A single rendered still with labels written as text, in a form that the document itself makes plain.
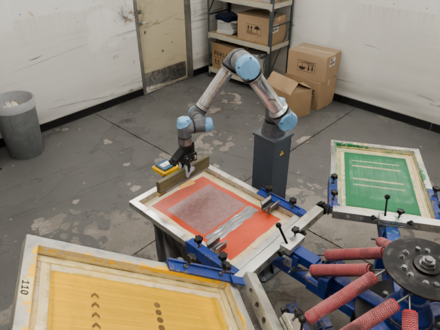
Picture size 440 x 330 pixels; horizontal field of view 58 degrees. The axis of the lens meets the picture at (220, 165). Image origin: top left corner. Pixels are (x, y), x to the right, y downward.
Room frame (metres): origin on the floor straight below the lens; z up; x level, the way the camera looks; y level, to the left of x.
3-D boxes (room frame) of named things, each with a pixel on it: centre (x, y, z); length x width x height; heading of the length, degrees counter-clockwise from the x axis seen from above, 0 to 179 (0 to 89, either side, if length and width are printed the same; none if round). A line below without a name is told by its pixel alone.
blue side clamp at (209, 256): (1.35, 0.05, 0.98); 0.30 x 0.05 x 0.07; 47
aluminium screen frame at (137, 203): (1.72, 0.03, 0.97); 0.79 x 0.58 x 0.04; 47
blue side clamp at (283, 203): (1.76, -0.34, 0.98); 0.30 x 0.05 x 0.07; 47
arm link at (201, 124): (1.95, 0.10, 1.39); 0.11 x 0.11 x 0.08; 16
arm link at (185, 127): (1.90, 0.19, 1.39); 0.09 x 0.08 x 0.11; 106
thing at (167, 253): (1.61, 0.21, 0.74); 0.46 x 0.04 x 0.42; 47
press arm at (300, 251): (1.33, -0.38, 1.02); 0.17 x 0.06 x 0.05; 47
